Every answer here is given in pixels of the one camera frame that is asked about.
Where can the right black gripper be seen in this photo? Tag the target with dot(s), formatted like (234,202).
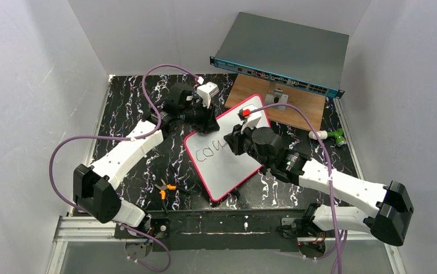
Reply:
(235,140)

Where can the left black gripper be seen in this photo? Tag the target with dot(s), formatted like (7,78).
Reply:
(208,123)

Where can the pink framed whiteboard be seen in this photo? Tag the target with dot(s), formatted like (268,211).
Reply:
(218,168)

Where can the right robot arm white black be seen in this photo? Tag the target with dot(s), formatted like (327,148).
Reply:
(384,211)

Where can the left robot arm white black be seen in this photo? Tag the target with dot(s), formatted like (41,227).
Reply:
(94,186)

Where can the wooden board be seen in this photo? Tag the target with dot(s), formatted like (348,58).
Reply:
(312,105)

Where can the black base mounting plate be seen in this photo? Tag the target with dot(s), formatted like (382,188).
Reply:
(220,229)

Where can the white green plastic pipe fitting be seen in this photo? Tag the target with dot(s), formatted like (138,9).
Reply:
(337,135)

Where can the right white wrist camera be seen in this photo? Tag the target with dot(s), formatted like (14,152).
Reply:
(252,119)

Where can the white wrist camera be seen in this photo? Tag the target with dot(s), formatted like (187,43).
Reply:
(252,119)
(206,91)

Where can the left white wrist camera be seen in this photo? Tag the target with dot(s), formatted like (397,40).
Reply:
(206,91)

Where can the metal bracket with black knob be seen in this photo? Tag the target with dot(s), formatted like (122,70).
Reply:
(275,95)

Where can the orange handled pliers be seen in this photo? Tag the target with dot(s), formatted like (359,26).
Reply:
(164,188)

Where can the grey blue network switch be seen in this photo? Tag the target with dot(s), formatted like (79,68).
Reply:
(294,55)

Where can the aluminium frame rail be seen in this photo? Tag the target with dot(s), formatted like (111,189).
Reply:
(86,229)

